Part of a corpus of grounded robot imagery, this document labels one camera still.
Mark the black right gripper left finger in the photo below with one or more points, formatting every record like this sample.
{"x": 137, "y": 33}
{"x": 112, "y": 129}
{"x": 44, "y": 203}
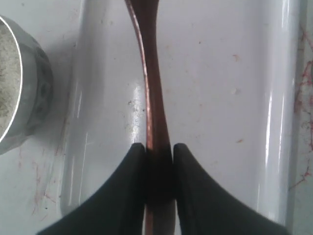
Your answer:
{"x": 117, "y": 208}

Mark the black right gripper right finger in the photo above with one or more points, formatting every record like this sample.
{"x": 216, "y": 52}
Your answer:
{"x": 205, "y": 208}

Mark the brown wooden spoon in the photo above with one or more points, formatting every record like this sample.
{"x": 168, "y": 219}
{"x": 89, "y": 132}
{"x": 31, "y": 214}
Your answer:
{"x": 160, "y": 215}

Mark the steel bowl of rice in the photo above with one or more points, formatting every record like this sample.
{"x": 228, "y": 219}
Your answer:
{"x": 26, "y": 85}

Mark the white plastic tray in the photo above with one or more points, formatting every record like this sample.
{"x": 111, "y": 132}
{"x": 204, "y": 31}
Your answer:
{"x": 227, "y": 69}

